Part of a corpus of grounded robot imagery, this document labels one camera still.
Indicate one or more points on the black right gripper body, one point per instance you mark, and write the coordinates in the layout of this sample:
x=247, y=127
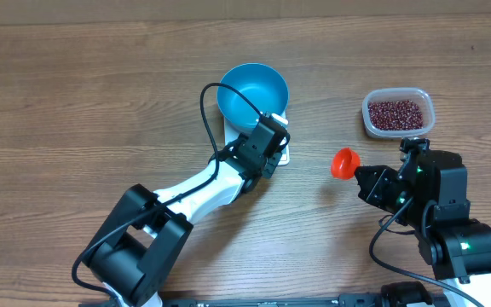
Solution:
x=384, y=193

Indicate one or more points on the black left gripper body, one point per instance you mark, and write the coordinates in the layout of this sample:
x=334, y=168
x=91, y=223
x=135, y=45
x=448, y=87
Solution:
x=271, y=166

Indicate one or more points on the red scoop with blue handle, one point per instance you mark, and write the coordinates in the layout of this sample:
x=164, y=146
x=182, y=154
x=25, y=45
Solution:
x=344, y=164

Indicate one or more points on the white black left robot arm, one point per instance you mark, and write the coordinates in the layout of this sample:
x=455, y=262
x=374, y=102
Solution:
x=134, y=250

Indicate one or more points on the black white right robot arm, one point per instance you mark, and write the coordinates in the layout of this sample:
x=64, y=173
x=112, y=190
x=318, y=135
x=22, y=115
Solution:
x=429, y=194

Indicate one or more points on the white digital kitchen scale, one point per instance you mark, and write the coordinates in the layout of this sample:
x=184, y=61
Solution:
x=231, y=133

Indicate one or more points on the blue bowl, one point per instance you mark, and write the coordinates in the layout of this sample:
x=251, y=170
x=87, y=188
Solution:
x=262, y=85

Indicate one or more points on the red beans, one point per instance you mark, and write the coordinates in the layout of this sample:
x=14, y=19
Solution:
x=395, y=115

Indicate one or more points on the clear plastic container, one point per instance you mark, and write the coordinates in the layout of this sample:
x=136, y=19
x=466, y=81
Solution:
x=416, y=95

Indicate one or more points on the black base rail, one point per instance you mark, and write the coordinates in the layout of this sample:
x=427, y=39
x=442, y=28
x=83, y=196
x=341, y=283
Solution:
x=396, y=294

